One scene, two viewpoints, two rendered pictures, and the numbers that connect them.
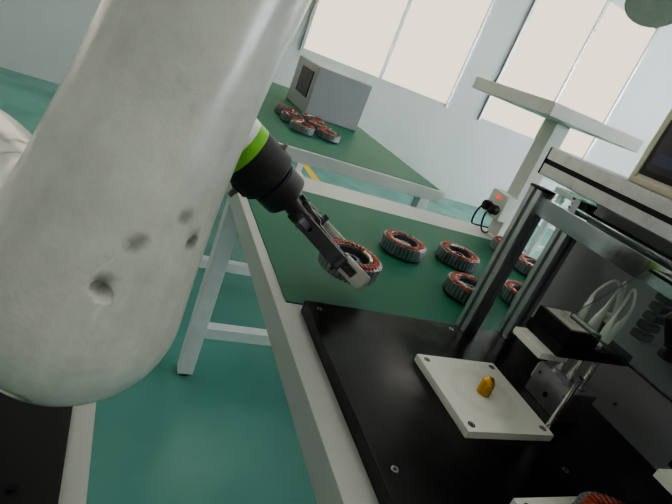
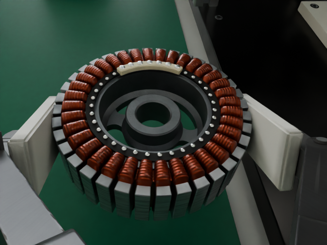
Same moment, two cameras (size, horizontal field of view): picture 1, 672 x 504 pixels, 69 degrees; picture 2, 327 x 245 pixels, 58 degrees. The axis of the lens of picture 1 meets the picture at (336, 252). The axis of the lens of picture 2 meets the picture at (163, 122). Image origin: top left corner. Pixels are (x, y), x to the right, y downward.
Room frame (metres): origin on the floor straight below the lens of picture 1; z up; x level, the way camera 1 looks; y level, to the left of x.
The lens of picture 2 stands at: (0.77, 0.08, 0.95)
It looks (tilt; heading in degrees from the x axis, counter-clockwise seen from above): 50 degrees down; 286
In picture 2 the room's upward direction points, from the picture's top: 5 degrees clockwise
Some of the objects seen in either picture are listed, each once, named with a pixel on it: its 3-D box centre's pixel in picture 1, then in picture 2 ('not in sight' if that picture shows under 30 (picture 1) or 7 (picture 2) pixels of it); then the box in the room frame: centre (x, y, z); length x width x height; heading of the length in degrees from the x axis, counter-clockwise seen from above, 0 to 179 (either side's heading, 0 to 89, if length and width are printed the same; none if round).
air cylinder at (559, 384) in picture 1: (559, 391); not in sight; (0.68, -0.40, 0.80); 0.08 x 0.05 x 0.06; 27
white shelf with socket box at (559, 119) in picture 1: (518, 178); not in sight; (1.58, -0.44, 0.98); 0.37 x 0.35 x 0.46; 27
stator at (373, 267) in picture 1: (349, 261); (153, 121); (0.80, -0.03, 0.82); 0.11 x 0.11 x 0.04
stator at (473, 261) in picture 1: (457, 256); not in sight; (1.24, -0.30, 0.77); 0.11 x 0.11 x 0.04
